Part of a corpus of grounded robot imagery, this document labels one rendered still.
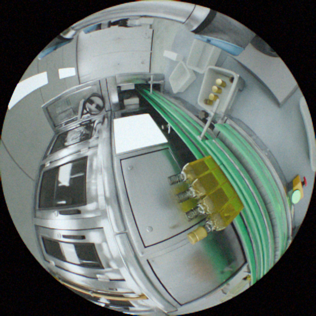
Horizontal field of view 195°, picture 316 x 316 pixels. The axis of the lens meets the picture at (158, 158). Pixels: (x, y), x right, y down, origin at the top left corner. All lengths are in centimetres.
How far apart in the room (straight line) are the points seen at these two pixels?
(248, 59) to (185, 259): 77
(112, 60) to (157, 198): 380
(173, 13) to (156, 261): 68
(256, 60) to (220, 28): 22
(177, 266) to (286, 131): 66
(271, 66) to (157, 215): 66
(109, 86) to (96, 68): 284
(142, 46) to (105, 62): 130
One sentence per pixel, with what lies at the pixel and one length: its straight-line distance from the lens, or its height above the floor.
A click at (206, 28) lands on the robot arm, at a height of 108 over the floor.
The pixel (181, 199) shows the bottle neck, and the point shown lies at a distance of 26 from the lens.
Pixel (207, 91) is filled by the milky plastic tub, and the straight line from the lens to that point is 57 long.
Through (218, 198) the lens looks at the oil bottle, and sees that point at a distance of 30.
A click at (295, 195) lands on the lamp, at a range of 45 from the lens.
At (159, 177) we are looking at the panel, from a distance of 42.
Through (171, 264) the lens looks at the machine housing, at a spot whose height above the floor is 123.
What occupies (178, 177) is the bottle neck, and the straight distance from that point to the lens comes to 28.
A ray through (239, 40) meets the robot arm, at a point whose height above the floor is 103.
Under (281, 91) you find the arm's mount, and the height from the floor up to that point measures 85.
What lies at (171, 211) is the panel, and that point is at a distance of 39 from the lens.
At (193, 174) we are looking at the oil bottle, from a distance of 28.
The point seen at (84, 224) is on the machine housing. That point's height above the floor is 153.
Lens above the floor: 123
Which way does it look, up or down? 16 degrees down
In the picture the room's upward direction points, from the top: 105 degrees counter-clockwise
